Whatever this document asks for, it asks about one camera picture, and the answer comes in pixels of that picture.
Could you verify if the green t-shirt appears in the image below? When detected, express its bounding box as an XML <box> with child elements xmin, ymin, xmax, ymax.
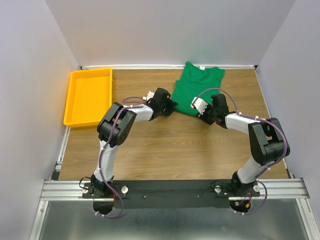
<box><xmin>171</xmin><ymin>61</ymin><xmax>225</xmax><ymax>117</ymax></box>

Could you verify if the yellow plastic tray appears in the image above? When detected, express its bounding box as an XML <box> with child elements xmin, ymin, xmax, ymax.
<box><xmin>63</xmin><ymin>68</ymin><xmax>113</xmax><ymax>128</ymax></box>

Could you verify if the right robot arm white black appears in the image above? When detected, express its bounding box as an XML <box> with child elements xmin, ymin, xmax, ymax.
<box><xmin>191</xmin><ymin>94</ymin><xmax>291</xmax><ymax>196</ymax></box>

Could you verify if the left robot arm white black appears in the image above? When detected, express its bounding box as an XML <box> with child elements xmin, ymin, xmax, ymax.
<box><xmin>90</xmin><ymin>88</ymin><xmax>178</xmax><ymax>198</ymax></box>

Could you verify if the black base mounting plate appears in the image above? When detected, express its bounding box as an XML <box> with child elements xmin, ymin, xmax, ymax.
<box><xmin>81</xmin><ymin>179</ymin><xmax>260</xmax><ymax>215</ymax></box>

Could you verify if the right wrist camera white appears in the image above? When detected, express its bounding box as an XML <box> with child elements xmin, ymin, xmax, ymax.
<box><xmin>190</xmin><ymin>97</ymin><xmax>212</xmax><ymax>119</ymax></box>

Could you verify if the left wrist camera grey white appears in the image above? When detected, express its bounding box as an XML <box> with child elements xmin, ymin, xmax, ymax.
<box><xmin>142</xmin><ymin>91</ymin><xmax>155</xmax><ymax>101</ymax></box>

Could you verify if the white aluminium back rail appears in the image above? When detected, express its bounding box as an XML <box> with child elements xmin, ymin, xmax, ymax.
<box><xmin>79</xmin><ymin>64</ymin><xmax>257</xmax><ymax>70</ymax></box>

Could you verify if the aluminium front frame rail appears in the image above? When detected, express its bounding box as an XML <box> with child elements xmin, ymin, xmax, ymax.
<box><xmin>30</xmin><ymin>178</ymin><xmax>320</xmax><ymax>240</ymax></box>

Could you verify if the aluminium left side rail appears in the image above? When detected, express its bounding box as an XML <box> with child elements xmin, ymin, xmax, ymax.
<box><xmin>50</xmin><ymin>126</ymin><xmax>71</xmax><ymax>181</ymax></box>

